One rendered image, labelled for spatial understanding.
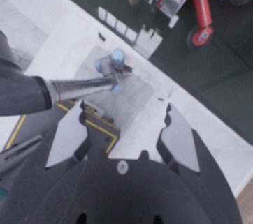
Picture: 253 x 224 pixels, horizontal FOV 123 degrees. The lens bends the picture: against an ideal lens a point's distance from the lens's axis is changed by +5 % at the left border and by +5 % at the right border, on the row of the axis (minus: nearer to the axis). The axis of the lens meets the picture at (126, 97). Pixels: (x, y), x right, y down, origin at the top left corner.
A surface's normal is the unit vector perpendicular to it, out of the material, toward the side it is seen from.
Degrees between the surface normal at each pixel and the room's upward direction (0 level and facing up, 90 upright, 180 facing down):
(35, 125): 0
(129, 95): 0
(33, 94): 60
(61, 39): 12
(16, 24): 0
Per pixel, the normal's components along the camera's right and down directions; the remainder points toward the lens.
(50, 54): -0.11, -0.04
